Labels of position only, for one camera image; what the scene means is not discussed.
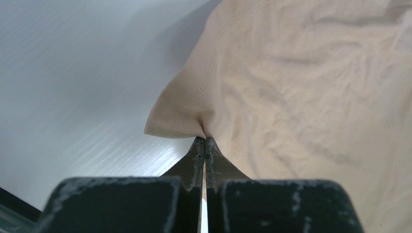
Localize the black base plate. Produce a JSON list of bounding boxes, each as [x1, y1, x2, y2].
[[0, 187, 42, 233]]

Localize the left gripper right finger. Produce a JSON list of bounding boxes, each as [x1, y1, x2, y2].
[[205, 137, 363, 233]]

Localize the beige t shirt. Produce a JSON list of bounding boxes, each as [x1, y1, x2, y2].
[[144, 0, 412, 233]]

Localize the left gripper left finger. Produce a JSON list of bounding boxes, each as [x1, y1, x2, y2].
[[35, 137, 205, 233]]

